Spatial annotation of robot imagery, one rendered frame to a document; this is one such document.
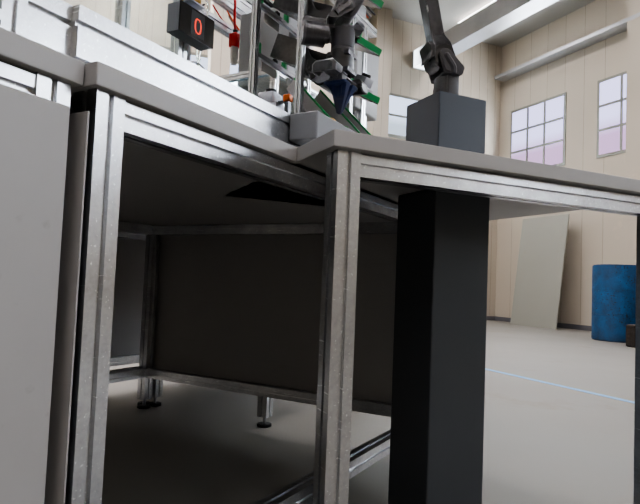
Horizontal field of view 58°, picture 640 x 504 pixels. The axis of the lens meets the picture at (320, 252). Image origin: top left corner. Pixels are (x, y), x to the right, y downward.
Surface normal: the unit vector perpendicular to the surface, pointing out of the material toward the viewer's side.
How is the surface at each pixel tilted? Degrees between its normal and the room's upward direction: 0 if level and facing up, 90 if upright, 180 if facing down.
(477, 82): 90
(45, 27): 90
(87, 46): 90
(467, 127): 90
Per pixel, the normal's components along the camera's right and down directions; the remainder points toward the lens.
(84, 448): 0.88, 0.01
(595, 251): -0.91, -0.06
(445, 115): 0.42, -0.03
